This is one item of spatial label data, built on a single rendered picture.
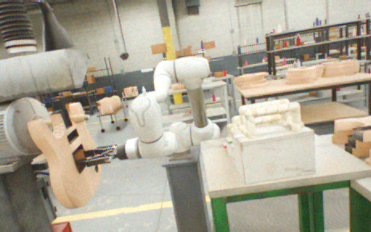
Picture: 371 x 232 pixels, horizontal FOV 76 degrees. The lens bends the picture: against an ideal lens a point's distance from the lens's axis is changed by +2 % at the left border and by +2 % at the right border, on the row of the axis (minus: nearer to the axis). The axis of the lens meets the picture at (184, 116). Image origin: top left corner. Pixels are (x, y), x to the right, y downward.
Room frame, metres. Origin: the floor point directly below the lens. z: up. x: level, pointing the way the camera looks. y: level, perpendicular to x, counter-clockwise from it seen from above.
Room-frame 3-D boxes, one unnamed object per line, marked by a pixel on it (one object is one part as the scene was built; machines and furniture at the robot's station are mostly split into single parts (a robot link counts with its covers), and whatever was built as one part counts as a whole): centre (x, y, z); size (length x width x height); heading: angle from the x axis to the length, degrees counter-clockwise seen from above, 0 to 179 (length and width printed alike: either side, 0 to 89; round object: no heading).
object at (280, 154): (0.88, -0.32, 1.02); 0.27 x 0.15 x 0.17; 91
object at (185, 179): (1.77, 0.07, 0.35); 0.28 x 0.28 x 0.70; 80
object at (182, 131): (1.77, 0.06, 0.87); 0.18 x 0.16 x 0.22; 83
